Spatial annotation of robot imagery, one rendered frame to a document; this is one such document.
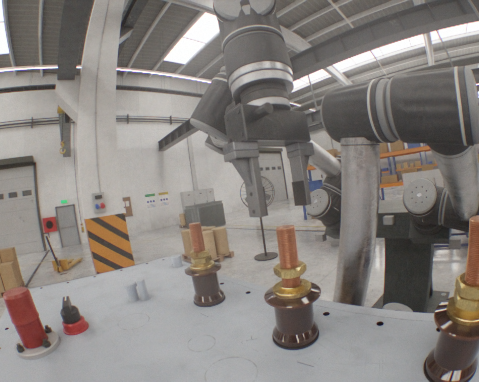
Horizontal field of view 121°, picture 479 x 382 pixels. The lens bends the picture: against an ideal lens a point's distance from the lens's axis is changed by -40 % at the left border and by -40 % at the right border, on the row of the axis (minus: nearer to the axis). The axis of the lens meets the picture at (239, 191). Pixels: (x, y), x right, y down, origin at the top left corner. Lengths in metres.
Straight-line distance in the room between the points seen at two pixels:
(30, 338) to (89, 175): 4.72
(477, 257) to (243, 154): 0.31
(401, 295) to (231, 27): 2.55
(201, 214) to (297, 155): 9.19
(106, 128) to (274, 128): 5.21
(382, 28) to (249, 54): 6.44
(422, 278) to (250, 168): 2.28
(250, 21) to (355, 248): 0.54
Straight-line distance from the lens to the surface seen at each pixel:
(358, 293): 0.68
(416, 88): 0.46
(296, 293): 0.36
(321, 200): 1.52
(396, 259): 2.45
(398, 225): 1.82
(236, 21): 0.39
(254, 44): 0.35
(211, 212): 9.78
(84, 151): 5.24
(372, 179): 0.56
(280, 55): 0.36
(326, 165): 1.49
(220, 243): 5.49
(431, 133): 0.47
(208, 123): 0.48
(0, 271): 6.35
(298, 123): 0.37
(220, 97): 0.49
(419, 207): 1.22
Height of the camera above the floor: 1.63
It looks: level
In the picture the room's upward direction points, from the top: 9 degrees counter-clockwise
